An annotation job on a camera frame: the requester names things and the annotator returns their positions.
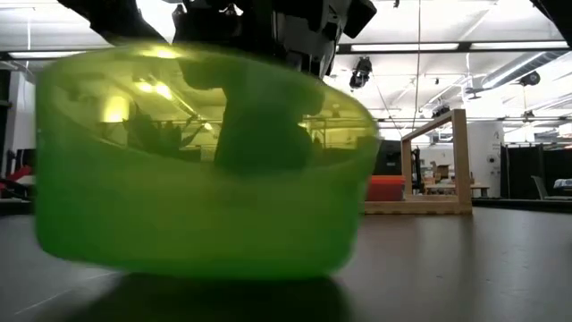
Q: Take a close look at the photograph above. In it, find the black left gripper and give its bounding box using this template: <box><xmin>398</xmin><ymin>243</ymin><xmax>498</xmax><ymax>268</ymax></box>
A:
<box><xmin>172</xmin><ymin>0</ymin><xmax>379</xmax><ymax>176</ymax></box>

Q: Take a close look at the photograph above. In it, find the red plastic bowl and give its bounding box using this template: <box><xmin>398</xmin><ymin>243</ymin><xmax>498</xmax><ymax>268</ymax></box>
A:
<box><xmin>366</xmin><ymin>174</ymin><xmax>407</xmax><ymax>203</ymax></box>

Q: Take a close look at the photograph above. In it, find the green plastic bowl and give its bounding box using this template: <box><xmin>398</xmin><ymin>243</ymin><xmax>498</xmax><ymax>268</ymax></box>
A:
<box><xmin>34</xmin><ymin>42</ymin><xmax>381</xmax><ymax>281</ymax></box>

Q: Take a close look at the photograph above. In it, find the wooden slatted shelf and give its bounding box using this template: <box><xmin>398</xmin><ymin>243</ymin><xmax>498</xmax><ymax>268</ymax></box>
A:
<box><xmin>364</xmin><ymin>108</ymin><xmax>474</xmax><ymax>216</ymax></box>

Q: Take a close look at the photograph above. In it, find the black hanging spotlight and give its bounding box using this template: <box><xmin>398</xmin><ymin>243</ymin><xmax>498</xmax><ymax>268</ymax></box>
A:
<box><xmin>349</xmin><ymin>56</ymin><xmax>374</xmax><ymax>89</ymax></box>

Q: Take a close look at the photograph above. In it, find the black machine cabinet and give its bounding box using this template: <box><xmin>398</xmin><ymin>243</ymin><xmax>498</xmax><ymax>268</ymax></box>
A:
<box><xmin>373</xmin><ymin>140</ymin><xmax>403</xmax><ymax>177</ymax></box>

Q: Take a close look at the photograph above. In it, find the long ceiling light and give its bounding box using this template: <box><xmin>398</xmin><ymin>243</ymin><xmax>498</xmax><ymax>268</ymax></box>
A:
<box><xmin>468</xmin><ymin>40</ymin><xmax>569</xmax><ymax>50</ymax></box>
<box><xmin>350</xmin><ymin>42</ymin><xmax>460</xmax><ymax>53</ymax></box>
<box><xmin>7</xmin><ymin>50</ymin><xmax>86</xmax><ymax>60</ymax></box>

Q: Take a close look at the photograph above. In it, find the wooden bench table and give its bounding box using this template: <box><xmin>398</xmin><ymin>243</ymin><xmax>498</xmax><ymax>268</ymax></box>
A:
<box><xmin>423</xmin><ymin>182</ymin><xmax>491</xmax><ymax>199</ymax></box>

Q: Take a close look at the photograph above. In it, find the white cylindrical column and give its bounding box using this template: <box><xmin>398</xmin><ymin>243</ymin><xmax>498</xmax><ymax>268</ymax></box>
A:
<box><xmin>471</xmin><ymin>121</ymin><xmax>506</xmax><ymax>198</ymax></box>

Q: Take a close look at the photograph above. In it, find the red seat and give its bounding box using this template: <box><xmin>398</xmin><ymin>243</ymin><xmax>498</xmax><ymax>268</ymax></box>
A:
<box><xmin>0</xmin><ymin>165</ymin><xmax>36</xmax><ymax>198</ymax></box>

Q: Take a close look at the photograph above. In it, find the black table mat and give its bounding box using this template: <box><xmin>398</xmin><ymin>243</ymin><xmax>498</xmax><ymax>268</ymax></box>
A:
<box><xmin>0</xmin><ymin>206</ymin><xmax>572</xmax><ymax>322</ymax></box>

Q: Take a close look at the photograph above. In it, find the black partition curtain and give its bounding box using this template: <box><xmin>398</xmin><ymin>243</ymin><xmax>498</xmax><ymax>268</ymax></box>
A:
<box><xmin>499</xmin><ymin>143</ymin><xmax>572</xmax><ymax>201</ymax></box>

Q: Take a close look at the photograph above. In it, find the black round ceiling device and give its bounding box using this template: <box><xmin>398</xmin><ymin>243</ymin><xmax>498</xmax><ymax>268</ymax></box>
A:
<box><xmin>517</xmin><ymin>70</ymin><xmax>542</xmax><ymax>88</ymax></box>

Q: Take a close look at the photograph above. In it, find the grey chair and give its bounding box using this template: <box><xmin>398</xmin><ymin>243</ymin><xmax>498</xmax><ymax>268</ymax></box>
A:
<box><xmin>530</xmin><ymin>174</ymin><xmax>572</xmax><ymax>201</ymax></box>

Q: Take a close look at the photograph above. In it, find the silver ventilation duct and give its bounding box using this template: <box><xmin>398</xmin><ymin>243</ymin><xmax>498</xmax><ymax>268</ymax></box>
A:
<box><xmin>480</xmin><ymin>50</ymin><xmax>572</xmax><ymax>90</ymax></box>

